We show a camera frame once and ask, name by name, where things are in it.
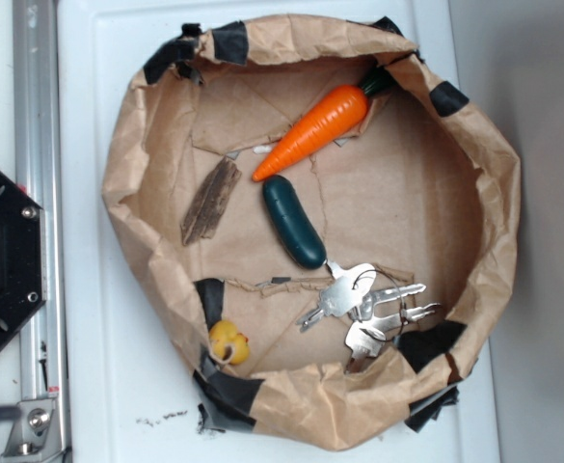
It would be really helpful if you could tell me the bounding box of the orange plastic toy carrot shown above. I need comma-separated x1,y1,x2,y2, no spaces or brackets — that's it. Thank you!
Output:
252,67,395,182

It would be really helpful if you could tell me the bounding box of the dark green toy cucumber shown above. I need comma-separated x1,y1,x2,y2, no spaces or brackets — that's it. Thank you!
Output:
262,176,327,270

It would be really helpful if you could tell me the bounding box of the brown bark wood piece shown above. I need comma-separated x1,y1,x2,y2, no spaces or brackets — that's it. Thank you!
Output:
180,157,242,246

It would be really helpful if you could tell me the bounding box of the yellow rubber duck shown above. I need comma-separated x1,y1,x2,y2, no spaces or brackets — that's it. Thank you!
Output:
208,320,251,366

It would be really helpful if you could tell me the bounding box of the silver key bunch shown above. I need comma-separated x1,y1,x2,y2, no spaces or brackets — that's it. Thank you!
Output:
296,260,443,374

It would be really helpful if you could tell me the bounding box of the brown paper bag bin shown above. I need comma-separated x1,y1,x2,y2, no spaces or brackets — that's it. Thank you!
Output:
102,14,521,450

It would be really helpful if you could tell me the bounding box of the white plastic tray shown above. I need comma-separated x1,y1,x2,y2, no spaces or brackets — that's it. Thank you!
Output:
57,1,499,462

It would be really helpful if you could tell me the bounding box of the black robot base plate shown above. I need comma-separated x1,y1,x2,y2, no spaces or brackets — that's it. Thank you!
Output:
0,171,45,352

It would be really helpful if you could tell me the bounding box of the aluminium frame rail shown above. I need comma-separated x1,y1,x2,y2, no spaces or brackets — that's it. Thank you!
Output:
13,1,72,462

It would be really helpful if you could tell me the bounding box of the metal corner bracket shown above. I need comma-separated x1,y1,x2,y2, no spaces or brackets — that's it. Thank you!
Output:
0,398,64,462

